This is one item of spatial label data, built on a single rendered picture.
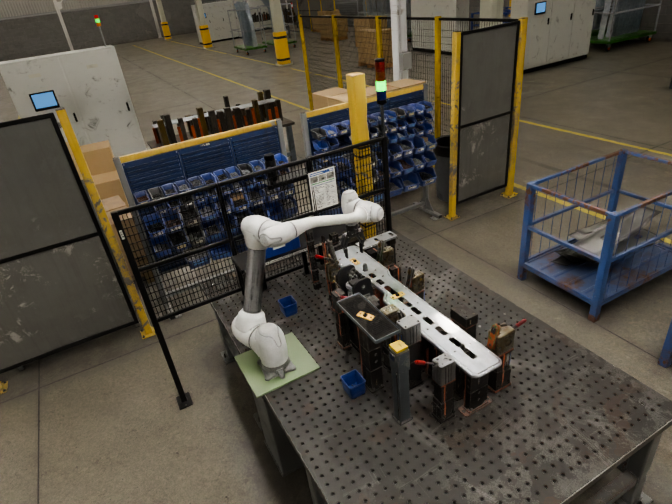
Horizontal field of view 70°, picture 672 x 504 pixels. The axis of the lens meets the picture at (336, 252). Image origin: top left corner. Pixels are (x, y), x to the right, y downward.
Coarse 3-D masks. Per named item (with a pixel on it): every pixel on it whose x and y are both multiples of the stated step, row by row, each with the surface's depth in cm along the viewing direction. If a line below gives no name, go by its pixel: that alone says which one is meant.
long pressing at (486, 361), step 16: (336, 256) 312; (352, 256) 310; (368, 256) 308; (368, 272) 292; (384, 272) 290; (384, 288) 275; (400, 288) 274; (400, 304) 261; (416, 304) 259; (432, 320) 246; (448, 320) 245; (432, 336) 236; (448, 336) 234; (464, 336) 233; (448, 352) 225; (480, 352) 222; (464, 368) 214; (480, 368) 214; (496, 368) 214
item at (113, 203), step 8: (104, 200) 519; (112, 200) 517; (120, 200) 514; (104, 208) 499; (112, 208) 496; (120, 208) 494; (120, 216) 476; (128, 216) 474; (112, 224) 461; (128, 224) 469; (136, 232) 476; (120, 240) 470; (128, 240) 475; (136, 240) 479; (120, 248) 473; (136, 248) 483; (136, 256) 486; (128, 264) 483; (152, 280) 504
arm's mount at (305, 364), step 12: (288, 336) 293; (288, 348) 283; (300, 348) 282; (240, 360) 279; (252, 360) 277; (300, 360) 273; (312, 360) 272; (252, 372) 269; (288, 372) 266; (300, 372) 264; (252, 384) 260; (264, 384) 259; (276, 384) 258
